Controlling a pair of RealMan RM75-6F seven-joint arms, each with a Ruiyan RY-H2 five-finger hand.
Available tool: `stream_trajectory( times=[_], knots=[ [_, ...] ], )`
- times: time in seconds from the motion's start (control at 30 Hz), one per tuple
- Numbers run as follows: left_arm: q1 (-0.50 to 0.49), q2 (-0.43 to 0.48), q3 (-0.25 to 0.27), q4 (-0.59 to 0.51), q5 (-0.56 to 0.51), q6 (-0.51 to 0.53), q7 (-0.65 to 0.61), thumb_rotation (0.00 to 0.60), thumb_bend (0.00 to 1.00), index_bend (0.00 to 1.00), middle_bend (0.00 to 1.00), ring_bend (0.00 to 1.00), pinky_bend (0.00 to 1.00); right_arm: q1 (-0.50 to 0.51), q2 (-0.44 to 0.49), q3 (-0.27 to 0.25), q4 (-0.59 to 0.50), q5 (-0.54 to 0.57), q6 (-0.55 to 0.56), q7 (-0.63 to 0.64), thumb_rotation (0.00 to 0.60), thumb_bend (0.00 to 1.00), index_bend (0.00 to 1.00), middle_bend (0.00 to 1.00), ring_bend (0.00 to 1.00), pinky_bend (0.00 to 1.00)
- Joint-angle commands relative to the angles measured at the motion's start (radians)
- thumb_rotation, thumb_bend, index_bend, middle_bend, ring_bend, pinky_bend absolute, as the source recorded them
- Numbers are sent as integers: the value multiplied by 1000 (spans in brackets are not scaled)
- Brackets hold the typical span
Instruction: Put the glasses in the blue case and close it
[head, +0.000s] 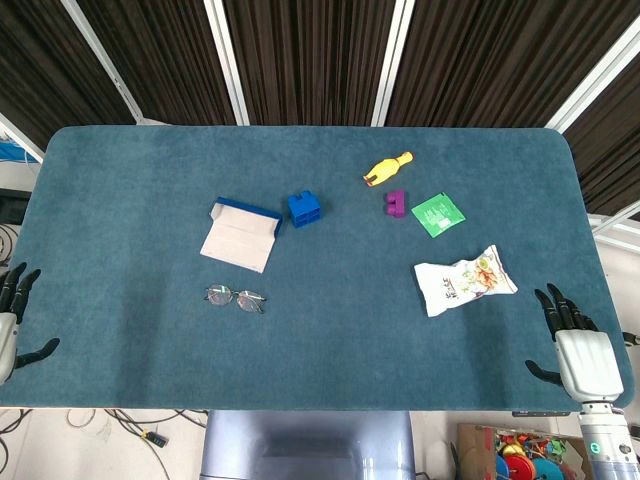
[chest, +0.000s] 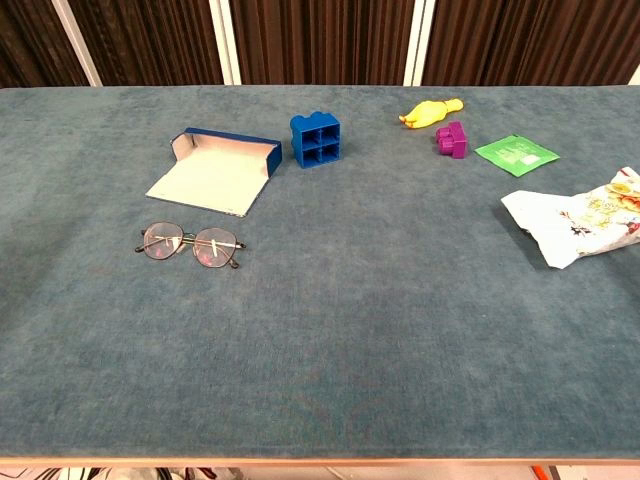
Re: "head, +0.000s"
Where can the green foil sachet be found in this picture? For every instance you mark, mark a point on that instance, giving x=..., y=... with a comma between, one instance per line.
x=437, y=214

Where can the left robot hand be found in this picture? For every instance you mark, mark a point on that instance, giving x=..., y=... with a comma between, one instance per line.
x=9, y=345

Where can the teal felt table mat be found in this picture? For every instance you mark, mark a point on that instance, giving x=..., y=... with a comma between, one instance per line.
x=320, y=340

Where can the blue toy building brick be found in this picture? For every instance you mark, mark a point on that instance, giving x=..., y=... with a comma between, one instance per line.
x=304, y=207

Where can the yellow rubber chicken toy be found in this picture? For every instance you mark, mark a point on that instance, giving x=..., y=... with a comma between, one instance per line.
x=385, y=170

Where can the black desk control panel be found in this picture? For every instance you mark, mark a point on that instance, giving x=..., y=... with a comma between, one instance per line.
x=540, y=413

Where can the white snack bag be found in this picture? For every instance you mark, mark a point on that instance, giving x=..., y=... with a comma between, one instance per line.
x=460, y=282

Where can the small black adapter block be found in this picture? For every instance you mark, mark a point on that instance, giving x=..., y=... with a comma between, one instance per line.
x=159, y=441

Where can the red plastic toy disc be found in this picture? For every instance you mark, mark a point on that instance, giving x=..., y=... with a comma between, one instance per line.
x=517, y=467

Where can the blue plastic toy disc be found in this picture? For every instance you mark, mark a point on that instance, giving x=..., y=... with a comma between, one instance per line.
x=547, y=470

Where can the white aluminium frame post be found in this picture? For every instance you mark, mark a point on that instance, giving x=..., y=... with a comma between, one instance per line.
x=392, y=60
x=102, y=60
x=226, y=60
x=595, y=80

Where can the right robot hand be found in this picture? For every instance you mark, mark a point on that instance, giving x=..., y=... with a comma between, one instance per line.
x=590, y=365

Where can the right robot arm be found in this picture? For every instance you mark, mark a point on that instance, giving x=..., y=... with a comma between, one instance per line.
x=607, y=445

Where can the cardboard box of toys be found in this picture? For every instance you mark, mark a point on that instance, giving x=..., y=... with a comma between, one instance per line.
x=472, y=450

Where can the eyeglasses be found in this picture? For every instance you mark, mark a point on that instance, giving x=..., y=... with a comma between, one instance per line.
x=244, y=294

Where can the blue-grey robot torso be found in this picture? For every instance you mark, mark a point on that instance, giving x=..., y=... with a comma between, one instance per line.
x=305, y=440

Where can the purple toy building brick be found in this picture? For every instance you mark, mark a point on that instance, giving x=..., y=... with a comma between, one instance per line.
x=396, y=205

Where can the dark brown pleated curtain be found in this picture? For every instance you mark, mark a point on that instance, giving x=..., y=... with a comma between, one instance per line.
x=310, y=60

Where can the blue glasses case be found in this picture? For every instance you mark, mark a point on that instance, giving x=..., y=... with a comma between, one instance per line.
x=235, y=240

